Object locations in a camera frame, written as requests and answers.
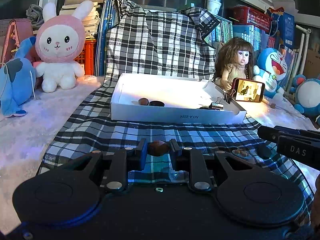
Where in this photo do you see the person's right forearm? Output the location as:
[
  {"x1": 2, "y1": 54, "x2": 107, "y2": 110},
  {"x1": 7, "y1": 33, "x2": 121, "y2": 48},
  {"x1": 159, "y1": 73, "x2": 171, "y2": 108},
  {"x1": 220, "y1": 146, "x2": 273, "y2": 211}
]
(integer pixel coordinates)
[{"x1": 310, "y1": 174, "x2": 320, "y2": 230}]

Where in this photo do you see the white cardboard box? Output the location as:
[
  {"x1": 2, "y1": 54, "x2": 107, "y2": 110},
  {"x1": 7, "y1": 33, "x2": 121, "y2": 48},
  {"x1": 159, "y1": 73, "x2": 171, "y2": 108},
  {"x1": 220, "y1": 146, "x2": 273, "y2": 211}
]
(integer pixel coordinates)
[{"x1": 110, "y1": 73, "x2": 247, "y2": 124}]

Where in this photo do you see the orange plastic crate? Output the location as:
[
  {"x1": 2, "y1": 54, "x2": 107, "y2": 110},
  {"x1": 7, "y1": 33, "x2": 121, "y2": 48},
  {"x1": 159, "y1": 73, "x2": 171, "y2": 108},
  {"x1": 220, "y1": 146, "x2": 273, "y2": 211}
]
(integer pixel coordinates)
[{"x1": 74, "y1": 39, "x2": 97, "y2": 76}]

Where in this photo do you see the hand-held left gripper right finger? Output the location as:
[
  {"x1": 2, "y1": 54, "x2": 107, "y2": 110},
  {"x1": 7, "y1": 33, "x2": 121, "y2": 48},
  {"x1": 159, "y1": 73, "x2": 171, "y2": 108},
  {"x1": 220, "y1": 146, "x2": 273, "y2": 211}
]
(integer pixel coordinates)
[{"x1": 169, "y1": 139, "x2": 262, "y2": 193}]

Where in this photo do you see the red plastic basket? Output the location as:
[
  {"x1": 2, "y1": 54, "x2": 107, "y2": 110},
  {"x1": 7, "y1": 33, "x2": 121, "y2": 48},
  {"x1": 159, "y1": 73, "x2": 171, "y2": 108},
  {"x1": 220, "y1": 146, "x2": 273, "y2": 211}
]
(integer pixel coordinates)
[{"x1": 227, "y1": 5, "x2": 273, "y2": 33}]

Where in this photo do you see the blue spotted plush animal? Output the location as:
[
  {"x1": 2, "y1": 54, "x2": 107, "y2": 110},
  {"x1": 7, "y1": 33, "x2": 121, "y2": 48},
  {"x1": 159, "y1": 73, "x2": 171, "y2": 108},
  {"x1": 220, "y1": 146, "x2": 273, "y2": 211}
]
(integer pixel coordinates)
[{"x1": 0, "y1": 36, "x2": 37, "y2": 118}]

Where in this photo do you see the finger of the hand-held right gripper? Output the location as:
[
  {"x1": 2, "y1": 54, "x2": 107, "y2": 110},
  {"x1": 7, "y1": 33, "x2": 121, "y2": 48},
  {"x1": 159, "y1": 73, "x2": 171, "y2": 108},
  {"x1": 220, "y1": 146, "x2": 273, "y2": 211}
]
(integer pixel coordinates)
[{"x1": 257, "y1": 126, "x2": 300, "y2": 143}]

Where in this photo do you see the grey crumpled cloth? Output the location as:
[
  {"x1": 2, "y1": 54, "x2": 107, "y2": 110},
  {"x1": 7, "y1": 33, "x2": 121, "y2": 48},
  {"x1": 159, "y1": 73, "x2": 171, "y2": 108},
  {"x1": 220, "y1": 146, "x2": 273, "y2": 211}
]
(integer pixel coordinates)
[{"x1": 26, "y1": 4, "x2": 44, "y2": 30}]

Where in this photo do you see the blue cat plush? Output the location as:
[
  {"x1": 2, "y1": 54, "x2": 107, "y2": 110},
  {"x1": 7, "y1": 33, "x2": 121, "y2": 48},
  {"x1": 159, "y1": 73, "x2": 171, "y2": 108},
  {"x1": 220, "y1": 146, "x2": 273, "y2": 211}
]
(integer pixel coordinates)
[
  {"x1": 253, "y1": 47, "x2": 288, "y2": 99},
  {"x1": 290, "y1": 74, "x2": 320, "y2": 117}
]

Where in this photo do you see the brown haired doll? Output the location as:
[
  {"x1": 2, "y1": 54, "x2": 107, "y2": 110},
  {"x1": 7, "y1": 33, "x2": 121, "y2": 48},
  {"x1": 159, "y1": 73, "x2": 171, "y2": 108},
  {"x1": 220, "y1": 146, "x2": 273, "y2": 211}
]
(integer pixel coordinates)
[{"x1": 214, "y1": 37, "x2": 255, "y2": 90}]

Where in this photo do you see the row of teal books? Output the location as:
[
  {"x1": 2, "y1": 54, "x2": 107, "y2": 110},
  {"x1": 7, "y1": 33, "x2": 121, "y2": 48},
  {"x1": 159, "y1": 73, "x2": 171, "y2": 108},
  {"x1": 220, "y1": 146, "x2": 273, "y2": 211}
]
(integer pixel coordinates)
[{"x1": 207, "y1": 15, "x2": 270, "y2": 49}]

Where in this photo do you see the brown cardboard box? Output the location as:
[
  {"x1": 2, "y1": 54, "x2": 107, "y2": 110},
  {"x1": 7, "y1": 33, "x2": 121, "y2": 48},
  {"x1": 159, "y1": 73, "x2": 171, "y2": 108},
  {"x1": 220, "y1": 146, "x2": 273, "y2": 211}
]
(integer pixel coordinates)
[{"x1": 304, "y1": 49, "x2": 320, "y2": 79}]

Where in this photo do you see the pink toy house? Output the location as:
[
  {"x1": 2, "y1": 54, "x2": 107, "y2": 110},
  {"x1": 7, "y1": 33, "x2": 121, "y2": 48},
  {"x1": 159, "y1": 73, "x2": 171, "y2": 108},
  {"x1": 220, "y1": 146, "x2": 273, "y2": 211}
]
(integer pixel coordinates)
[{"x1": 0, "y1": 19, "x2": 34, "y2": 67}]

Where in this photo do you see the black white checkered cloth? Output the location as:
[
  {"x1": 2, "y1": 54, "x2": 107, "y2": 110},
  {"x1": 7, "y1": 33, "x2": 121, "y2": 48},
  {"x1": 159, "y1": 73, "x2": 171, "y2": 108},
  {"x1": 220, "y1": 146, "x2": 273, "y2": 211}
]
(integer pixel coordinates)
[{"x1": 37, "y1": 0, "x2": 315, "y2": 205}]

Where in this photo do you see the white plastic pipe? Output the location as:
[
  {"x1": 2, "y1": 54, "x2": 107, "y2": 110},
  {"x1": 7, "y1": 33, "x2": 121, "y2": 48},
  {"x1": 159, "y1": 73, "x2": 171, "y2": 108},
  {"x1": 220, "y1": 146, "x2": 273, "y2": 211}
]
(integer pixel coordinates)
[{"x1": 291, "y1": 25, "x2": 312, "y2": 80}]

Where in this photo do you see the stack of white paper cups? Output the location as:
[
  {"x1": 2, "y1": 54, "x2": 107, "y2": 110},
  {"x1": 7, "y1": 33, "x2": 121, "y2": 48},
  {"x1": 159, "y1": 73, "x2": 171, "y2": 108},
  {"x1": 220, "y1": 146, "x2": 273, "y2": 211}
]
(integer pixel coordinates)
[{"x1": 206, "y1": 0, "x2": 222, "y2": 15}]

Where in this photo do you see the pink white bunny plush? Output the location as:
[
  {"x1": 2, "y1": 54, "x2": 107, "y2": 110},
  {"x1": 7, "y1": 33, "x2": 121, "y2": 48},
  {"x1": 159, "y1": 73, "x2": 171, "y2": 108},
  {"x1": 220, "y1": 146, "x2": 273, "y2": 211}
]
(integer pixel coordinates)
[{"x1": 35, "y1": 0, "x2": 94, "y2": 93}]

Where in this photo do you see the row of tall blue books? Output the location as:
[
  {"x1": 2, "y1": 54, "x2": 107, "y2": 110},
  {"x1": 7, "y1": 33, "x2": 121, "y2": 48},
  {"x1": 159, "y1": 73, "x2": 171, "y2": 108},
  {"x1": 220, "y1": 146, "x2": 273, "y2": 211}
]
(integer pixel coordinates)
[{"x1": 95, "y1": 0, "x2": 120, "y2": 77}]

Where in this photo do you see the stack of white books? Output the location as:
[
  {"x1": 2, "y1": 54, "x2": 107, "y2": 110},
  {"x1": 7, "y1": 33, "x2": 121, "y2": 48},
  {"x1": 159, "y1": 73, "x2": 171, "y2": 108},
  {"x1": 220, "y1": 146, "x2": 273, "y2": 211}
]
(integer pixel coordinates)
[{"x1": 59, "y1": 0, "x2": 105, "y2": 40}]

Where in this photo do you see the blue gift bag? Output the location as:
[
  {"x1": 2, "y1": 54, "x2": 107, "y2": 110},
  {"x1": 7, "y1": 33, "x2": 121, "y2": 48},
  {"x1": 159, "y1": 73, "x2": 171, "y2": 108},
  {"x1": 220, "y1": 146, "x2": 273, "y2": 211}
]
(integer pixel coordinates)
[{"x1": 265, "y1": 6, "x2": 295, "y2": 47}]

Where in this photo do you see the smartphone in red case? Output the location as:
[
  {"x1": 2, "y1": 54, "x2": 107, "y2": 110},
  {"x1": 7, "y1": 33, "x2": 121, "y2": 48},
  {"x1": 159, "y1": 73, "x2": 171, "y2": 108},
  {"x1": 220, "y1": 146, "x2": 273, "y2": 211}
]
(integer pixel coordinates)
[{"x1": 232, "y1": 78, "x2": 265, "y2": 103}]

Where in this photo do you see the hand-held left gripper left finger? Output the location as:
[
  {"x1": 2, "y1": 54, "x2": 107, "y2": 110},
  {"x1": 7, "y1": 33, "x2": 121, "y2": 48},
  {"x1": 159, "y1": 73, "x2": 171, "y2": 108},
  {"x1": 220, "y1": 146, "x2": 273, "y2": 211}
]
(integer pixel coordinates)
[{"x1": 60, "y1": 138, "x2": 148, "y2": 193}]

